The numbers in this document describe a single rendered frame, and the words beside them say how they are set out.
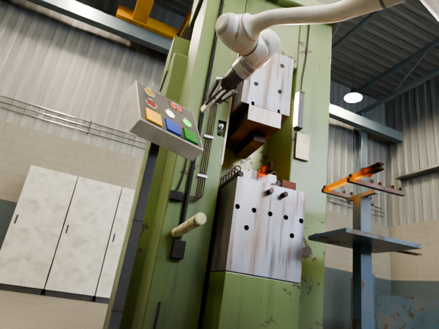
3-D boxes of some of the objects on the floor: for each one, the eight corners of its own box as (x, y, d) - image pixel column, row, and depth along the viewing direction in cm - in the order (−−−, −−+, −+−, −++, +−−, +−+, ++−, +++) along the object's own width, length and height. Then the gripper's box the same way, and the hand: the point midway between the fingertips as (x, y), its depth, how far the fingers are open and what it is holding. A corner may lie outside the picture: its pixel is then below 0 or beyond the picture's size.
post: (105, 388, 123) (165, 120, 162) (94, 388, 122) (157, 117, 161) (105, 386, 127) (163, 123, 165) (94, 384, 125) (155, 121, 164)
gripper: (230, 70, 140) (192, 109, 150) (251, 85, 148) (213, 122, 158) (225, 60, 145) (189, 98, 155) (246, 76, 153) (211, 111, 163)
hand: (207, 105), depth 155 cm, fingers closed
